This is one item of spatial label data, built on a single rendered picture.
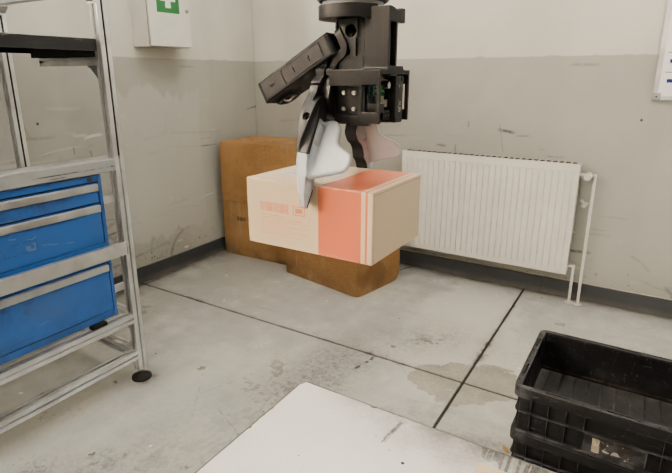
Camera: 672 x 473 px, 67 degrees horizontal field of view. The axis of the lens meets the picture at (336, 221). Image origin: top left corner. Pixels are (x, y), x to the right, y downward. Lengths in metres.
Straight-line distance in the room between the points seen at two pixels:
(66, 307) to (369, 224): 1.68
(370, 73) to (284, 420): 0.57
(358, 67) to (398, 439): 0.55
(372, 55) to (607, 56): 2.54
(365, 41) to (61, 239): 1.62
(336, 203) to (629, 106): 2.58
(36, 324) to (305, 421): 1.34
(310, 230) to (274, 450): 0.39
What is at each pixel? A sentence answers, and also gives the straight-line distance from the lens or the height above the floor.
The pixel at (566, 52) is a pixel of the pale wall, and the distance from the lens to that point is 3.05.
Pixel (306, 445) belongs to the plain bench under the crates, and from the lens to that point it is 0.83.
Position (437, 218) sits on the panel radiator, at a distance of 3.20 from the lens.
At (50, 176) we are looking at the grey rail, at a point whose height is 0.91.
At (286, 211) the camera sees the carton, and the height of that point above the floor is 1.09.
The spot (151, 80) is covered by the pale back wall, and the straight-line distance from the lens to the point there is 3.29.
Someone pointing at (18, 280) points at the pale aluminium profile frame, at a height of 0.60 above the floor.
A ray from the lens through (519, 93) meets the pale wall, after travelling 3.08.
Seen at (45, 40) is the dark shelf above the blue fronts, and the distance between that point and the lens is 1.97.
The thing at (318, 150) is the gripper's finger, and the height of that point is 1.16.
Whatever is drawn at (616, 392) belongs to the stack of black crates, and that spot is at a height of 0.49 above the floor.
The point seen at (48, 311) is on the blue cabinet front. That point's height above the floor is 0.44.
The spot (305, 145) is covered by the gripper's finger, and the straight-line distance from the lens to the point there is 0.52.
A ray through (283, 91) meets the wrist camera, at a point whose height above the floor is 1.21.
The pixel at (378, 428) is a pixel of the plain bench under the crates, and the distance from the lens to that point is 0.86.
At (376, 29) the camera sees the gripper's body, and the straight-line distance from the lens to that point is 0.53.
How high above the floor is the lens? 1.23
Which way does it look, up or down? 16 degrees down
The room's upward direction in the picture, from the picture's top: straight up
